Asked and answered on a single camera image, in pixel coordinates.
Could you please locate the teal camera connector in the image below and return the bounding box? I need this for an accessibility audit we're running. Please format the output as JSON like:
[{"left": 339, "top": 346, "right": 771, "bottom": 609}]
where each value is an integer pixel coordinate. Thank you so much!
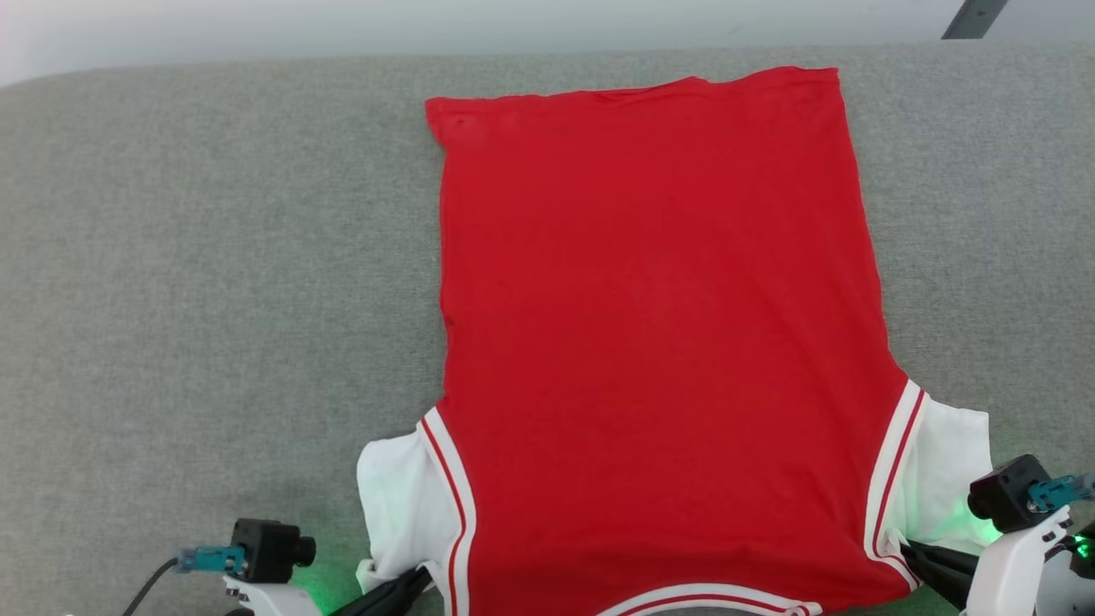
[
  {"left": 175, "top": 548, "right": 249, "bottom": 576},
  {"left": 1027, "top": 474, "right": 1095, "bottom": 512}
]

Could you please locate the teal left camera connector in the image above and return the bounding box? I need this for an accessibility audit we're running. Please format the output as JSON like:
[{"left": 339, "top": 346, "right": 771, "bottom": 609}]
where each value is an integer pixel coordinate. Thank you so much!
[{"left": 175, "top": 548, "right": 249, "bottom": 576}]

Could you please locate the red shirt with white sleeves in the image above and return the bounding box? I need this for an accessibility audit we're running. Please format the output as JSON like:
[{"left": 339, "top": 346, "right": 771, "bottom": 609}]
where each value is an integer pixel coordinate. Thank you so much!
[{"left": 355, "top": 66, "right": 997, "bottom": 616}]

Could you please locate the black left camera cable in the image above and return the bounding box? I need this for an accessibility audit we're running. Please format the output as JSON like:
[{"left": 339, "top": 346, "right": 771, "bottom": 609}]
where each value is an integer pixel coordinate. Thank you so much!
[{"left": 120, "top": 556, "right": 182, "bottom": 616}]

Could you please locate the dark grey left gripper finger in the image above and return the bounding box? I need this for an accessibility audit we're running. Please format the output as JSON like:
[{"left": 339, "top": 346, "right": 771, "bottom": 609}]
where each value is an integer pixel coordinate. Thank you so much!
[{"left": 329, "top": 565, "right": 434, "bottom": 616}]

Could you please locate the teal right camera connector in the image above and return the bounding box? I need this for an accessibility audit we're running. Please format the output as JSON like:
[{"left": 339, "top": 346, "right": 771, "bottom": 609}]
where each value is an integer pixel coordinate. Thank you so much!
[{"left": 1027, "top": 474, "right": 1095, "bottom": 512}]

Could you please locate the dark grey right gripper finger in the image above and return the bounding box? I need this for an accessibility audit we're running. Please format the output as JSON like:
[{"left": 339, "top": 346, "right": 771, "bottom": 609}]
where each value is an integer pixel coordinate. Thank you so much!
[
  {"left": 917, "top": 563, "right": 977, "bottom": 611},
  {"left": 903, "top": 541, "right": 981, "bottom": 579}
]

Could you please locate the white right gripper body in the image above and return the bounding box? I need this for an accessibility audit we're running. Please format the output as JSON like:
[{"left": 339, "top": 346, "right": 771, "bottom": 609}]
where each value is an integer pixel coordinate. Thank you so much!
[{"left": 965, "top": 506, "right": 1074, "bottom": 616}]

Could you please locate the grey partition foot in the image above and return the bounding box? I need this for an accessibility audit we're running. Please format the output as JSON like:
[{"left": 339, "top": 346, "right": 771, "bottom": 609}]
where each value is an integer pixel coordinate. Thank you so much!
[{"left": 941, "top": 0, "right": 1010, "bottom": 40}]

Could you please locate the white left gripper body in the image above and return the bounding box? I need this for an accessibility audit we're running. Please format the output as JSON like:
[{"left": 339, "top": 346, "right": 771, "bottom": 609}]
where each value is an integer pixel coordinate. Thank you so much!
[{"left": 222, "top": 575, "right": 324, "bottom": 616}]

